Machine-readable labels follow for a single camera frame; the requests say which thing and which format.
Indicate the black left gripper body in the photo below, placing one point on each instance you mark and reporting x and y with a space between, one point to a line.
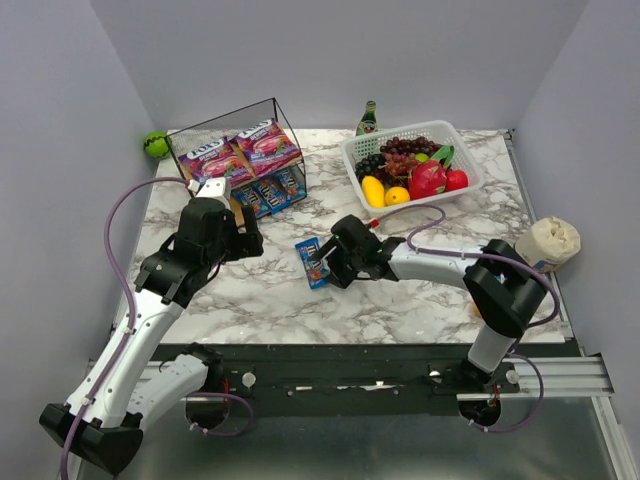
242 242

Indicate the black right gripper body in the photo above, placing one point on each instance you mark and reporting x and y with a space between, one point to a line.
333 262

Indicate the blue M&M's candy bag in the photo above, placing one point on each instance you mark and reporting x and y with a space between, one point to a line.
275 199
316 273
293 189
247 196

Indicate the purple Fox's candy bag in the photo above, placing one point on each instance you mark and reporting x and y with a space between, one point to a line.
216 159
266 147

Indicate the white plastic fruit basket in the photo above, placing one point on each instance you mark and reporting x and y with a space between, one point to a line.
357 148

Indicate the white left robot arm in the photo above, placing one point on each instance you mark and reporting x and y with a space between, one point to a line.
104 419

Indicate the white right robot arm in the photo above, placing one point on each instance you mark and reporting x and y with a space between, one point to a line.
506 291

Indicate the yellow mango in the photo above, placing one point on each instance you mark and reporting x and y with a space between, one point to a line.
373 191

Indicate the orange fruit in basket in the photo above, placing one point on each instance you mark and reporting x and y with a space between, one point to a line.
397 195

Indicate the dark grape bunch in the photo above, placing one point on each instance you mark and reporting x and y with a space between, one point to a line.
373 165

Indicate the pink dragon fruit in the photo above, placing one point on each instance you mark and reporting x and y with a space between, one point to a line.
429 178

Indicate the green watermelon ball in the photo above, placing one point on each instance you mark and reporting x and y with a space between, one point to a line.
156 146

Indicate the red grape bunch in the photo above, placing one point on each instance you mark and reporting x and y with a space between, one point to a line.
400 154

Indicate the red apple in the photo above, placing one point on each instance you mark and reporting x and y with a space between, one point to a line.
456 180

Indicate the green glass bottle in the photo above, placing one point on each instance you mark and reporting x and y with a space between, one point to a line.
368 122

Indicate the beige cloth sack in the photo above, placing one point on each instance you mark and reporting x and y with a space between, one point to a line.
548 244

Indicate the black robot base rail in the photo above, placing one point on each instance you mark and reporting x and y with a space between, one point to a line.
315 380

